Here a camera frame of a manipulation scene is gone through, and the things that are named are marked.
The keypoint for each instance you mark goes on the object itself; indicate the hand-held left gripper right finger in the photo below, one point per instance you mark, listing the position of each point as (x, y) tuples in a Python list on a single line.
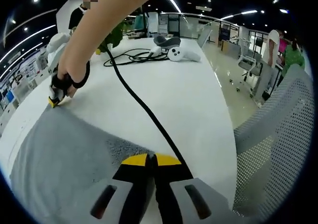
[(171, 184)]

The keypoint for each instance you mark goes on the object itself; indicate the white office chair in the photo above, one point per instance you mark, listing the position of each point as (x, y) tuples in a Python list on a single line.
[(249, 62)]

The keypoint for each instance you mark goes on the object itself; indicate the grey towel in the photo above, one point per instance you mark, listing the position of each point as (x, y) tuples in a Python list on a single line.
[(62, 164)]

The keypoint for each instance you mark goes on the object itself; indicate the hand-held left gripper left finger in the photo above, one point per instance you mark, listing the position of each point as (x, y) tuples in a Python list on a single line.
[(134, 184)]

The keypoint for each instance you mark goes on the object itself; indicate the green potted plant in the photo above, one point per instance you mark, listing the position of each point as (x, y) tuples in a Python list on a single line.
[(115, 36)]

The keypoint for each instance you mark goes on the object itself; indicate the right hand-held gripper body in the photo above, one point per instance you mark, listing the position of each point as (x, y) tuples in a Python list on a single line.
[(58, 47)]

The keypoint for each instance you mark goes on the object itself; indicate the white power adapter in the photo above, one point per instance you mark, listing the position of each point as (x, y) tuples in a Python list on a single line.
[(155, 51)]

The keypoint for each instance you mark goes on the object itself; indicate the person's right hand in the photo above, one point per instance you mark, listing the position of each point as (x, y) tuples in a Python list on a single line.
[(73, 70)]

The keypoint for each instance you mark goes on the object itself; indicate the grey mesh chair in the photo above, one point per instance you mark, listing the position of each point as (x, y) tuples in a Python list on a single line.
[(273, 134)]

